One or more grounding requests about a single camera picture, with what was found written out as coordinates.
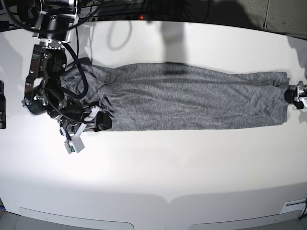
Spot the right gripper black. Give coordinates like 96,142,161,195
58,103,112,131

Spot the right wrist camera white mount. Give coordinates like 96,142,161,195
58,105,108,155

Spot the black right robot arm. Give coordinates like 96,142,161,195
1,0,112,131

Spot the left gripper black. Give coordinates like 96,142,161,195
284,85,298,105

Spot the black power strip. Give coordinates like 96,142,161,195
89,14,151,22

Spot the grey long-sleeve T-shirt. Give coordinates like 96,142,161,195
59,62,291,132

